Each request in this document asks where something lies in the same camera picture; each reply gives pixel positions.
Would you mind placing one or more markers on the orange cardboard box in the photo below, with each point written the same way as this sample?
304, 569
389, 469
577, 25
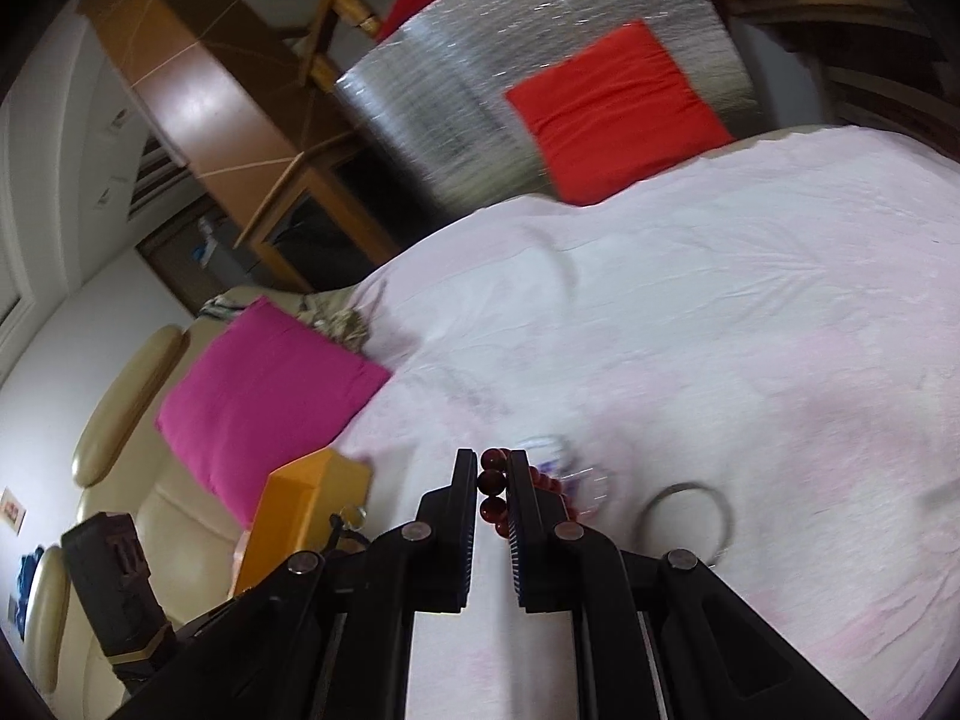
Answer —
300, 510

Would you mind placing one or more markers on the metal bangle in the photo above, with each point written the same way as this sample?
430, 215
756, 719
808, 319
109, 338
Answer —
682, 487

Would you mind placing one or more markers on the pink pillow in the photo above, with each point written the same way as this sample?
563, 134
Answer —
262, 390

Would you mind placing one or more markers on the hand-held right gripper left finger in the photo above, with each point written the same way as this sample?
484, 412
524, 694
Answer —
463, 540

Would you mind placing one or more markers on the red pillow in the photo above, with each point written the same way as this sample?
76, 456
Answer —
615, 105

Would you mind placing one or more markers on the pale pink blanket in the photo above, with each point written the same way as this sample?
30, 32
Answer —
712, 315

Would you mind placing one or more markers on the wooden table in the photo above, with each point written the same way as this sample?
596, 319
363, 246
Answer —
195, 90

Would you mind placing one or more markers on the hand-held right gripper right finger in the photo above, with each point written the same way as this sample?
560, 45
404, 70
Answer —
519, 540

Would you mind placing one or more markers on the patterned cloth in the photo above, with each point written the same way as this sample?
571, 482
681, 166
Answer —
337, 326

